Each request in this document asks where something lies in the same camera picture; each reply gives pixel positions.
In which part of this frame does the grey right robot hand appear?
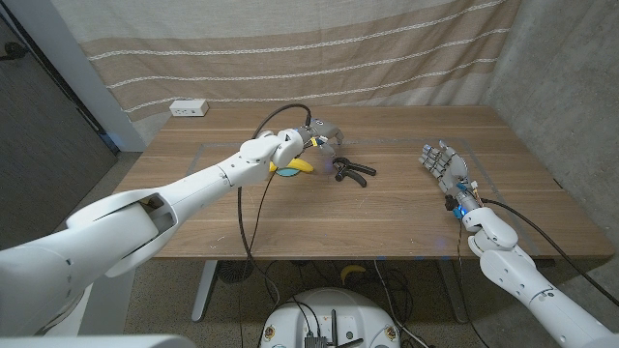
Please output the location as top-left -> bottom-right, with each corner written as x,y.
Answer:
418,139 -> 483,218

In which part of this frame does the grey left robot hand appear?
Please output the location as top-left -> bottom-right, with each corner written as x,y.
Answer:
294,118 -> 345,159

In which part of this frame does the black hand grip exerciser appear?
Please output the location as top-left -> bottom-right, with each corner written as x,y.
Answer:
331,156 -> 378,189

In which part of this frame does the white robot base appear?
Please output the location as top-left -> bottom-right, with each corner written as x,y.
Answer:
259,287 -> 401,348

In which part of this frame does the yellow toy banana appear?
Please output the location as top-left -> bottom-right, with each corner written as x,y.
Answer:
268,157 -> 315,174

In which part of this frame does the yellow banana on floor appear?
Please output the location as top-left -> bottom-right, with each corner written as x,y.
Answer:
339,264 -> 368,285

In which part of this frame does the beige striped curtain backdrop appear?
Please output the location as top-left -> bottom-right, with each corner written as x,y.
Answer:
50,0 -> 523,146

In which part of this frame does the grey table leg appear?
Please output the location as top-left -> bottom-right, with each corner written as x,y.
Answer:
437,258 -> 470,324

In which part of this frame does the white power strip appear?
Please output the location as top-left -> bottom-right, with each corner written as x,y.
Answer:
168,99 -> 210,118

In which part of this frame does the black round floor fan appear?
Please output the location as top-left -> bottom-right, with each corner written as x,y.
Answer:
216,259 -> 256,284

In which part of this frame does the white table leg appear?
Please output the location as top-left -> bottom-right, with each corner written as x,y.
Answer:
191,259 -> 219,324

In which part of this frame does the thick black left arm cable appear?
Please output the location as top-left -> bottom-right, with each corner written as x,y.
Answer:
236,102 -> 313,320

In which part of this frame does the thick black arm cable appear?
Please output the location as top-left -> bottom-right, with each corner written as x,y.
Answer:
236,102 -> 313,320
481,196 -> 619,309

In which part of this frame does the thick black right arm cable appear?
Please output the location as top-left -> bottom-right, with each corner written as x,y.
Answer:
481,196 -> 619,309

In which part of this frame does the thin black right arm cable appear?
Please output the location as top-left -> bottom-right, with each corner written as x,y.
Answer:
454,219 -> 485,348

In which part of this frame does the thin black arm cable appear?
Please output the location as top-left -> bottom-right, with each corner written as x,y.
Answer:
239,171 -> 277,348
454,219 -> 485,348

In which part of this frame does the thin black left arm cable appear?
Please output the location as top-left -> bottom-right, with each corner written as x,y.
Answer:
239,171 -> 277,348

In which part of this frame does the grey floor cable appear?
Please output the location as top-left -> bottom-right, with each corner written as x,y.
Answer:
372,259 -> 429,348

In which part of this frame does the black door handle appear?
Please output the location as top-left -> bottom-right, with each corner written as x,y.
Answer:
0,42 -> 29,62

